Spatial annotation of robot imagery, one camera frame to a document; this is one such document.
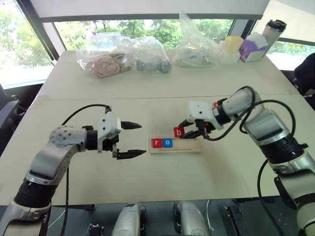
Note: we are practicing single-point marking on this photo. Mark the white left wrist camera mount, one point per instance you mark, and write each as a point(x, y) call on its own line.
point(108, 125)

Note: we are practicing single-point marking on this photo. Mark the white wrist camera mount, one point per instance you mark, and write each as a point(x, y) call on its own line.
point(108, 125)
point(199, 109)

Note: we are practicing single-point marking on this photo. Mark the purple tissue box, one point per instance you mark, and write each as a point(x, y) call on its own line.
point(253, 50)

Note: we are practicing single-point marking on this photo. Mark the clear bag with pink plush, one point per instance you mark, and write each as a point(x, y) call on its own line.
point(101, 65)

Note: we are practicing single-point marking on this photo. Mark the red r letter block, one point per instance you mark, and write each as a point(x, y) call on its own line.
point(156, 143)

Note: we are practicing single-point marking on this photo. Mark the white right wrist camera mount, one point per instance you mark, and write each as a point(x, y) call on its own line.
point(199, 109)

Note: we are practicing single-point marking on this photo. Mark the tall clear plastic bag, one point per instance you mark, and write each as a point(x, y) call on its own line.
point(192, 49)

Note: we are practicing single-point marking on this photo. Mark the white roller blind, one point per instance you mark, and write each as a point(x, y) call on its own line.
point(147, 8)

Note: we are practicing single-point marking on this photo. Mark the black chair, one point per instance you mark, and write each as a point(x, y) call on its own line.
point(8, 113)

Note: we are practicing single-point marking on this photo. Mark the black bracket under table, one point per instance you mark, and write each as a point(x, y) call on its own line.
point(236, 220)

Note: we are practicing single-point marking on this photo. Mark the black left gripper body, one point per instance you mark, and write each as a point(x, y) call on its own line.
point(109, 143)

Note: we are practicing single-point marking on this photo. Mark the person in dark clothes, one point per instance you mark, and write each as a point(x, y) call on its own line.
point(306, 73)

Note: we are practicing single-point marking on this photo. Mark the red b letter block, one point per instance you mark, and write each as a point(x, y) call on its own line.
point(179, 132)

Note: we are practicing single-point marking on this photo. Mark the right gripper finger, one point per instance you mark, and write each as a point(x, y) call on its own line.
point(194, 134)
point(186, 123)

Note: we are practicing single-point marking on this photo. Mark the silver rounded robot leg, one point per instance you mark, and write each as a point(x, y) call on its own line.
point(190, 218)
point(128, 220)

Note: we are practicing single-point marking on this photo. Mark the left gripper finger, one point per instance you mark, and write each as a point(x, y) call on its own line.
point(130, 154)
point(130, 125)

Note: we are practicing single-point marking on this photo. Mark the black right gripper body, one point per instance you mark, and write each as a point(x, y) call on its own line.
point(203, 127)

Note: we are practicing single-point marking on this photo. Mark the wooden letter tray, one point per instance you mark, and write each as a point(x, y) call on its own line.
point(182, 149)

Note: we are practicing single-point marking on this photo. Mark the clear bag with grey item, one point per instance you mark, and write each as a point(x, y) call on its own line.
point(150, 57)

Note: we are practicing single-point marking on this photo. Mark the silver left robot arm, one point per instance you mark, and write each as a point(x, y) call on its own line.
point(49, 157)

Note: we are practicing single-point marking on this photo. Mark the yellow plastic cup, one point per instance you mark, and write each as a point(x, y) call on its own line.
point(233, 44)

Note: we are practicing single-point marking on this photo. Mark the blue o letter block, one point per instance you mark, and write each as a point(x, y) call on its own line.
point(167, 143)

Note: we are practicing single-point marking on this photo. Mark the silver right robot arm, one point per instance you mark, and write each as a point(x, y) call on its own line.
point(265, 123)

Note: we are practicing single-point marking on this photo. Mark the grey tumbler with black lid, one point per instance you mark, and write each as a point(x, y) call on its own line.
point(273, 32)

